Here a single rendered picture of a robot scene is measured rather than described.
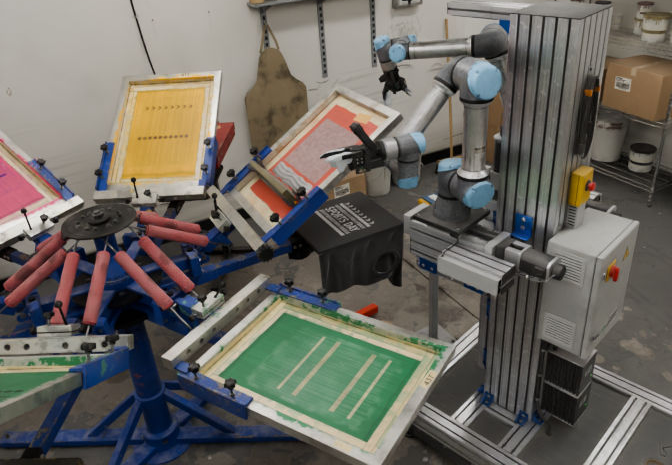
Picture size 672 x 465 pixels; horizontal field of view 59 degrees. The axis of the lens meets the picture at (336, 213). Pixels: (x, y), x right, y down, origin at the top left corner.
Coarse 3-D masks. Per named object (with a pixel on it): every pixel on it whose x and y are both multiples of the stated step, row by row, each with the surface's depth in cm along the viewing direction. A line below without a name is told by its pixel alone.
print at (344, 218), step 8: (328, 208) 317; (336, 208) 316; (344, 208) 316; (352, 208) 315; (320, 216) 310; (328, 216) 309; (336, 216) 309; (344, 216) 308; (352, 216) 308; (360, 216) 307; (328, 224) 302; (336, 224) 301; (344, 224) 301; (352, 224) 300; (360, 224) 300; (368, 224) 299; (336, 232) 294; (344, 232) 294
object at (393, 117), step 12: (336, 84) 307; (324, 96) 306; (336, 96) 306; (348, 96) 293; (360, 96) 287; (312, 108) 305; (324, 108) 305; (372, 108) 275; (384, 108) 270; (300, 120) 304; (312, 120) 304; (396, 120) 262; (288, 132) 303; (384, 132) 261; (276, 144) 302; (336, 180) 259; (240, 204) 286; (252, 216) 274; (264, 228) 263
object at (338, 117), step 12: (336, 108) 299; (324, 120) 298; (336, 120) 292; (348, 120) 286; (312, 132) 297; (324, 132) 291; (336, 132) 286; (300, 144) 296; (312, 144) 290; (324, 144) 285; (288, 156) 296; (300, 156) 290; (312, 156) 284; (300, 168) 283; (264, 192) 287
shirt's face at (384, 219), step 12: (360, 192) 331; (324, 204) 321; (336, 204) 320; (360, 204) 319; (372, 204) 318; (312, 216) 310; (372, 216) 306; (384, 216) 305; (300, 228) 300; (312, 228) 299; (324, 228) 299; (372, 228) 295; (384, 228) 295; (312, 240) 289; (324, 240) 288; (336, 240) 288; (348, 240) 287
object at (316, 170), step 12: (348, 132) 280; (372, 132) 270; (336, 144) 279; (348, 144) 274; (360, 144) 269; (312, 168) 278; (324, 168) 272; (336, 168) 267; (312, 180) 272; (276, 204) 276
